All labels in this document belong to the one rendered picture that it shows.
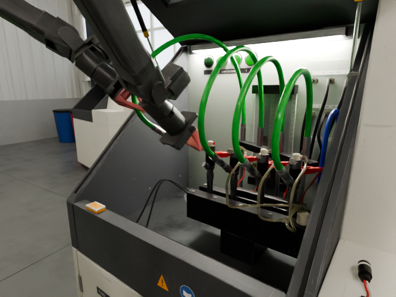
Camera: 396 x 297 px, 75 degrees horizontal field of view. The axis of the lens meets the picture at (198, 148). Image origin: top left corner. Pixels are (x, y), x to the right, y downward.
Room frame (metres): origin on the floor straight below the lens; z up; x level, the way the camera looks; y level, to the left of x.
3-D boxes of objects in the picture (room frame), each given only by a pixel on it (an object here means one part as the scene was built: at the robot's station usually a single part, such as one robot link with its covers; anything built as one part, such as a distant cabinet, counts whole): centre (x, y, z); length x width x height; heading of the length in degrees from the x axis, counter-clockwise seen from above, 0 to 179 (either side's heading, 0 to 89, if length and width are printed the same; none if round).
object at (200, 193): (0.64, -0.13, 0.91); 0.34 x 0.10 x 0.15; 53
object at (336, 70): (0.78, -0.39, 1.20); 0.13 x 0.03 x 0.31; 53
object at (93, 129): (3.93, 1.37, 1.00); 1.30 x 1.09 x 1.99; 44
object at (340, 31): (0.93, -0.19, 1.43); 0.54 x 0.03 x 0.02; 53
